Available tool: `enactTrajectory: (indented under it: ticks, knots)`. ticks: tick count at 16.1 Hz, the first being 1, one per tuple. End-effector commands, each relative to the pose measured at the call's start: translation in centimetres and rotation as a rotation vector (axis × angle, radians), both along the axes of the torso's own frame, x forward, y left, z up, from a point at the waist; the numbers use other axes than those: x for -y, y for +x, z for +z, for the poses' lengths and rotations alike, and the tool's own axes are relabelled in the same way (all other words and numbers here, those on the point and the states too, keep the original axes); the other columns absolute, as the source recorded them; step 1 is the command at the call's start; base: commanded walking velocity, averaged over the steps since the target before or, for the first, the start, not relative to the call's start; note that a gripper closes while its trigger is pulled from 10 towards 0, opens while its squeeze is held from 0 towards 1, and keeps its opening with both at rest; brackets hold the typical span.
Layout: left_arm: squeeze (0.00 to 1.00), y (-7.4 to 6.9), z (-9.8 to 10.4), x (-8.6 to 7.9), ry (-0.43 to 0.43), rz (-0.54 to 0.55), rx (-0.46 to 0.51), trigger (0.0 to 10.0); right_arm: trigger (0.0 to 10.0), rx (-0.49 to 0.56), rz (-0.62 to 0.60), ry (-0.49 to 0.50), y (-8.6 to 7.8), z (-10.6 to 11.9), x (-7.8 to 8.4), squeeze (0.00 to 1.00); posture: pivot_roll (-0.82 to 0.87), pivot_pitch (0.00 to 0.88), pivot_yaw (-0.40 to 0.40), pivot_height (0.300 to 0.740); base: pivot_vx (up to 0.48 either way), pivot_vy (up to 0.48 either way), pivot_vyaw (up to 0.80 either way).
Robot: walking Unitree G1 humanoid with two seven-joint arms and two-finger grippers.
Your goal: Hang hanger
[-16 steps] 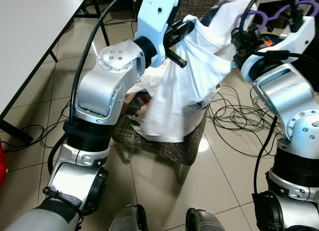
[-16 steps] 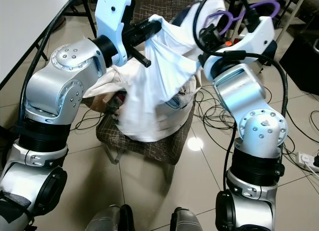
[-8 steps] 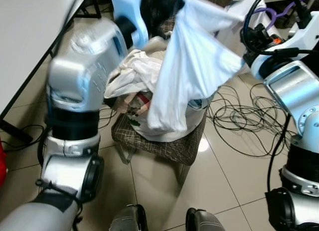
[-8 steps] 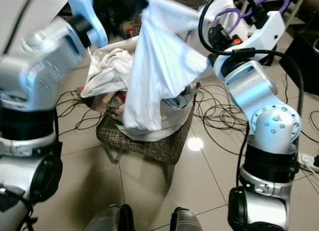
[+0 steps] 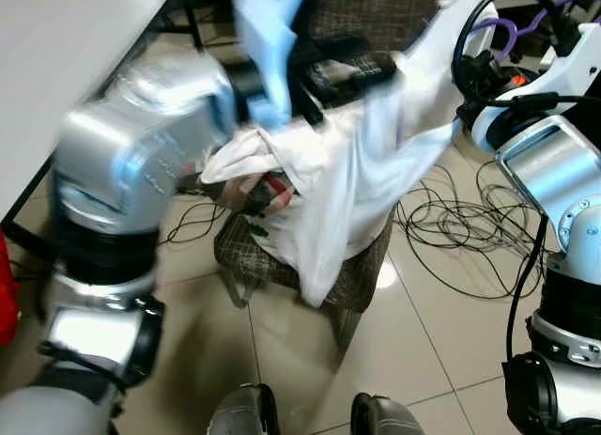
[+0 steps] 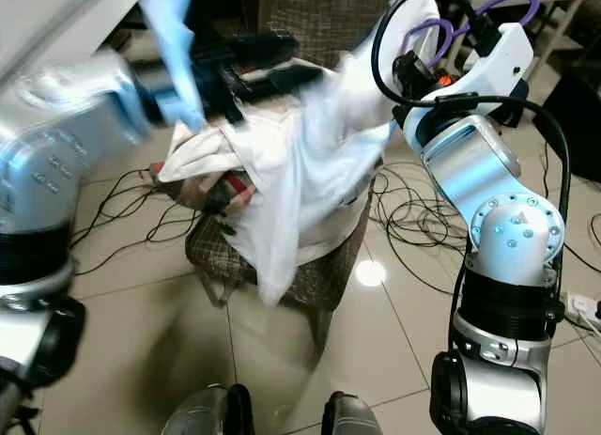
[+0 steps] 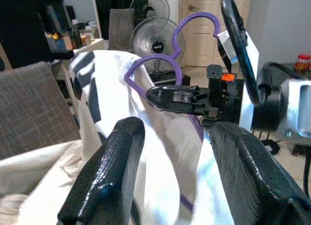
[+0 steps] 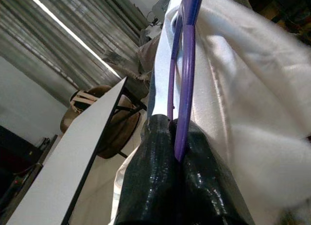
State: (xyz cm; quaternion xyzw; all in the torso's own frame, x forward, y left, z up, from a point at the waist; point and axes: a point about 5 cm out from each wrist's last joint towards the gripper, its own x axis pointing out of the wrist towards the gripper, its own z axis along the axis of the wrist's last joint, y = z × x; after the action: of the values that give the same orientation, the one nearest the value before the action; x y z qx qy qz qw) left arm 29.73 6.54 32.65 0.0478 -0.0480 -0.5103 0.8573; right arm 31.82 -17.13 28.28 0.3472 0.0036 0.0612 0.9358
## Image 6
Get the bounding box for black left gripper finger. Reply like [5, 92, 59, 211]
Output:
[235, 29, 301, 68]
[237, 62, 327, 105]

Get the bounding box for white shirt black stripes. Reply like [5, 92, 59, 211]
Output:
[235, 0, 400, 309]

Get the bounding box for black cabinet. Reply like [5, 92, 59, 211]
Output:
[535, 64, 601, 182]

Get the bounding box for grey folding table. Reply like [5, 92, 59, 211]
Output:
[0, 0, 142, 74]

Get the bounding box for white power strip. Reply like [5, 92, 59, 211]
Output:
[568, 292, 601, 334]

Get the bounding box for grey left robot foot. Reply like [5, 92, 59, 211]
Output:
[164, 383, 250, 435]

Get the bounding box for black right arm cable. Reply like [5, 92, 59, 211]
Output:
[371, 0, 574, 220]

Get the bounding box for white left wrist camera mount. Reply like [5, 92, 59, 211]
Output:
[141, 0, 212, 131]

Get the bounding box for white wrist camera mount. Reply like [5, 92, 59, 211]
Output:
[141, 0, 212, 131]
[408, 22, 536, 107]

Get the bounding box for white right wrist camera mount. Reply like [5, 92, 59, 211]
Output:
[408, 22, 536, 107]

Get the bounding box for black floor cable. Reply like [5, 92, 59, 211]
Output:
[366, 163, 475, 295]

